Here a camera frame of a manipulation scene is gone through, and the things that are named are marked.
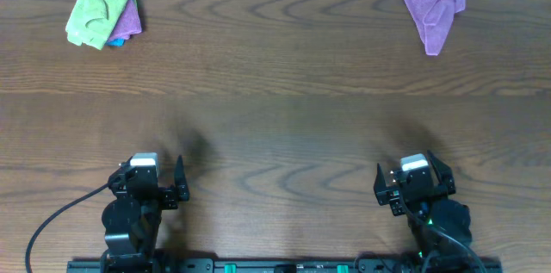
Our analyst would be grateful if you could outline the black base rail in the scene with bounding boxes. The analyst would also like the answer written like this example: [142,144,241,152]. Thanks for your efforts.
[66,257,504,273]

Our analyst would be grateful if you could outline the purple folded cloth in stack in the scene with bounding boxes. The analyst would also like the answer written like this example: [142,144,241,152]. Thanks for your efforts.
[76,0,143,43]

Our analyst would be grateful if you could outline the blue folded cloth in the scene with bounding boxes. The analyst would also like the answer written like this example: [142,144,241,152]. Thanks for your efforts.
[107,0,142,47]

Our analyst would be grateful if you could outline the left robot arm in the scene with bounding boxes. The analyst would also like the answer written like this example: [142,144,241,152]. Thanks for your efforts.
[100,152,190,273]

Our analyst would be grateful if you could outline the purple microfiber cloth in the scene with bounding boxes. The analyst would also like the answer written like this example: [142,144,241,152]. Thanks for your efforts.
[404,0,466,56]

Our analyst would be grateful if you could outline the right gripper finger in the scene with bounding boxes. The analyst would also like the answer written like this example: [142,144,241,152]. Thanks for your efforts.
[427,150,455,195]
[373,164,389,205]

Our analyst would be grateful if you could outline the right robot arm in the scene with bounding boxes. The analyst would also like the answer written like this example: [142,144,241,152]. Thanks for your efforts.
[373,152,476,272]

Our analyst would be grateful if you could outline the green folded cloth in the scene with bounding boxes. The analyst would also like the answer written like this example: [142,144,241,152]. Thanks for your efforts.
[65,0,129,50]

